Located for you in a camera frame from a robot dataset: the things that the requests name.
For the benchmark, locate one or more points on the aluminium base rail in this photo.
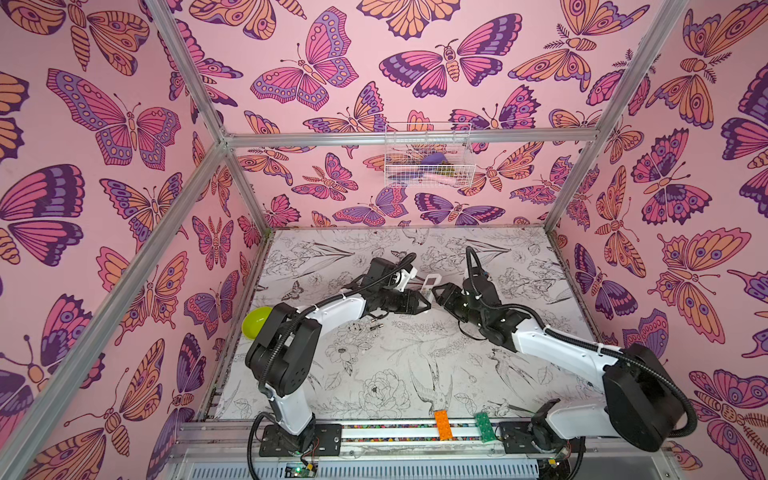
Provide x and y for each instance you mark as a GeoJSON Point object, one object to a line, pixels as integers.
{"type": "Point", "coordinates": [406, 449]}

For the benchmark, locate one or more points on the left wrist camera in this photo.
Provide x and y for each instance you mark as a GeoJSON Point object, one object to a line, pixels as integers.
{"type": "Point", "coordinates": [402, 277]}

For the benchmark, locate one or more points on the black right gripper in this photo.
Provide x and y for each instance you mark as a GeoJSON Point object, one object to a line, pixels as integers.
{"type": "Point", "coordinates": [455, 297]}

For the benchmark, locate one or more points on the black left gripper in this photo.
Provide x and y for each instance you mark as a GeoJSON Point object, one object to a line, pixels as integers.
{"type": "Point", "coordinates": [412, 298]}

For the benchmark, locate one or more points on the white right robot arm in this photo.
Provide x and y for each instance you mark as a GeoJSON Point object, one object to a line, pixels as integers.
{"type": "Point", "coordinates": [637, 400]}

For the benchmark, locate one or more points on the green plastic bowl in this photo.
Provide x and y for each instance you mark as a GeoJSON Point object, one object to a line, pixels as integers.
{"type": "Point", "coordinates": [254, 321]}

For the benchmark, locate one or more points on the orange lego brick on rail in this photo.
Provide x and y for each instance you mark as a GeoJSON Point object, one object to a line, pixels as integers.
{"type": "Point", "coordinates": [443, 425]}

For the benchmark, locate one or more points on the small white remote control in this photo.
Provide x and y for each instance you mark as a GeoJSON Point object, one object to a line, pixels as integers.
{"type": "Point", "coordinates": [430, 281]}

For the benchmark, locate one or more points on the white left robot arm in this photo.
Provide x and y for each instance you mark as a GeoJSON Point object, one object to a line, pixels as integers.
{"type": "Point", "coordinates": [284, 341]}

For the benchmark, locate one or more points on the green lego brick on rail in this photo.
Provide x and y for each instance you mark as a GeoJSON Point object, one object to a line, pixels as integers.
{"type": "Point", "coordinates": [485, 427]}

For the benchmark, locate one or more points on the clear wall basket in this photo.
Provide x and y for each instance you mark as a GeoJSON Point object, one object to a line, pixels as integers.
{"type": "Point", "coordinates": [429, 158]}

